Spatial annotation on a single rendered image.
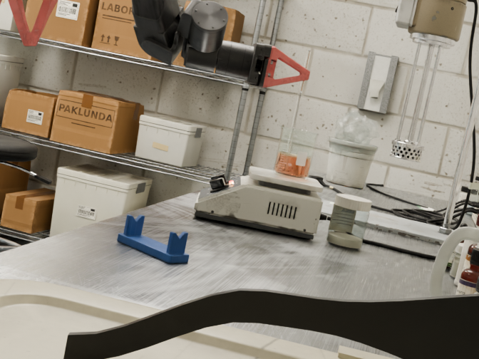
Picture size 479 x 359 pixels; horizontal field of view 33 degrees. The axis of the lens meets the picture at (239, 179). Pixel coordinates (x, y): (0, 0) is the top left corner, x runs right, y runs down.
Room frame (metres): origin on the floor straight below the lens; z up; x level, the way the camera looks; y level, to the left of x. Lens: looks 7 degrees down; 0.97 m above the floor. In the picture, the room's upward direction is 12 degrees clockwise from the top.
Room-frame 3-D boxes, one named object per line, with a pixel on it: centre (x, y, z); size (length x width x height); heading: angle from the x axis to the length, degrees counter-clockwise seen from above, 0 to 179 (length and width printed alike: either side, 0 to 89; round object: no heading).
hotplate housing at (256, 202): (1.34, -0.05, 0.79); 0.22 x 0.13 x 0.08; 91
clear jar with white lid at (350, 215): (1.31, -0.19, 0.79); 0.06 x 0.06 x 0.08
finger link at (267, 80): (1.36, -0.03, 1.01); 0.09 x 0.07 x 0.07; 95
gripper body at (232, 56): (1.34, 0.04, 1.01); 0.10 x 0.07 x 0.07; 5
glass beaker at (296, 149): (1.36, -0.08, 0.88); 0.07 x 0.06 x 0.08; 63
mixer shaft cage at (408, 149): (1.65, -0.32, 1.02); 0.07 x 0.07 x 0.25
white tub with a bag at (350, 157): (2.32, -0.30, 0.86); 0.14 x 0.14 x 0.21
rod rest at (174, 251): (0.98, 0.09, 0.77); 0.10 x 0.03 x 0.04; 50
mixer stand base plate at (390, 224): (1.66, -0.31, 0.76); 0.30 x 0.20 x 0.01; 78
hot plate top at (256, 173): (1.34, -0.07, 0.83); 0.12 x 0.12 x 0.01; 1
